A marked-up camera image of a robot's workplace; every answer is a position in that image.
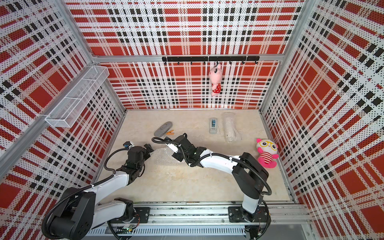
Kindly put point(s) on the black hook rail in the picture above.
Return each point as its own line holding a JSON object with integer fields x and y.
{"x": 212, "y": 59}

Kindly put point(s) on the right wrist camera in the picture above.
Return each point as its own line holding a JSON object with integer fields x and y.
{"x": 173, "y": 147}

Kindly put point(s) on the pink owl plush toy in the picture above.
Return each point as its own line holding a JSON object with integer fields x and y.
{"x": 268, "y": 153}

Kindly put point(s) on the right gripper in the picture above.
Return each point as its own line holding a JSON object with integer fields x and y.
{"x": 176, "y": 155}

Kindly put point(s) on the grey tape dispenser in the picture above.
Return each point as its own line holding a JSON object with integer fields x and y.
{"x": 213, "y": 126}

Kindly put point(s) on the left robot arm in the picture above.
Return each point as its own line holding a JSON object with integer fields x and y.
{"x": 79, "y": 210}

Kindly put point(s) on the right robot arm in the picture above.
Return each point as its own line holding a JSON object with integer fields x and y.
{"x": 248, "y": 173}

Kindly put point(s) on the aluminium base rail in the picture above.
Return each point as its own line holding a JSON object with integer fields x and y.
{"x": 202, "y": 220}

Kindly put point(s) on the pink hanging plush toy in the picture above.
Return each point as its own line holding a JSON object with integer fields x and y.
{"x": 216, "y": 76}

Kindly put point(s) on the bubble wrap sheet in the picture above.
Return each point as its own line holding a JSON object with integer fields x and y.
{"x": 163, "y": 157}
{"x": 229, "y": 126}

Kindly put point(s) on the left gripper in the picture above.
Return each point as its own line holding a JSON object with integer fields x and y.
{"x": 147, "y": 154}

